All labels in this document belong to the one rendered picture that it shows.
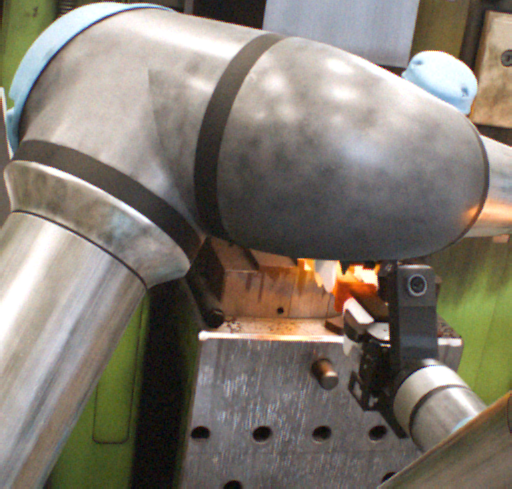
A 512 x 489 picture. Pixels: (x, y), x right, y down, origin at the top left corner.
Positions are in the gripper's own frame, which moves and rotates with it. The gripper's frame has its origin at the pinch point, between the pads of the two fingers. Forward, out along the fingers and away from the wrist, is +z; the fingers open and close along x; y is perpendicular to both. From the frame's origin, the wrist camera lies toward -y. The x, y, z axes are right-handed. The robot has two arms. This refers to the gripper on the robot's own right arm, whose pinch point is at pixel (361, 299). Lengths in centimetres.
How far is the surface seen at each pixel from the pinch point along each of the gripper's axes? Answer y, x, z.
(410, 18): -32.0, 7.2, 16.3
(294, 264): 2.4, -2.6, 17.8
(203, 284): 6.8, -13.9, 20.4
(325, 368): 13.4, 0.8, 8.8
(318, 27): -29.2, -4.8, 16.4
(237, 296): 7.1, -9.9, 17.2
